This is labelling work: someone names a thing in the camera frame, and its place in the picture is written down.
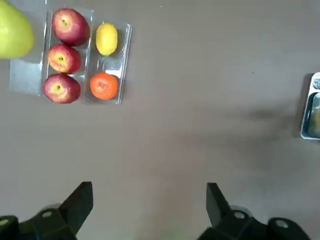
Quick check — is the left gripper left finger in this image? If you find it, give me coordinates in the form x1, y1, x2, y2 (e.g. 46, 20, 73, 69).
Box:
0, 181, 94, 240

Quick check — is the yellow lemon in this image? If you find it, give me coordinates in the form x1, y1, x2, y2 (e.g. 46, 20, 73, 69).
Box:
95, 22, 119, 57

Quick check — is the orange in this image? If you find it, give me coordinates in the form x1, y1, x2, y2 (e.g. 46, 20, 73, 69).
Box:
89, 72, 119, 101

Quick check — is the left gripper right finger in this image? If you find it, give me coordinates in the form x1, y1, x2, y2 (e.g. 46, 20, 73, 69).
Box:
198, 182, 312, 240

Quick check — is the large green pomelo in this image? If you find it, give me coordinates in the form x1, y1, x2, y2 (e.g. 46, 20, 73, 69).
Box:
0, 0, 35, 60

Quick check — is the red apple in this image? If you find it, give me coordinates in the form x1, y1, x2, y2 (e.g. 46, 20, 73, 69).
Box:
43, 72, 82, 105
47, 43, 82, 75
51, 7, 91, 48

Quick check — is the clear plastic tray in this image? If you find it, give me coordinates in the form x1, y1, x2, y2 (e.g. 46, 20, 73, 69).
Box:
8, 0, 49, 96
83, 20, 133, 105
40, 6, 95, 99

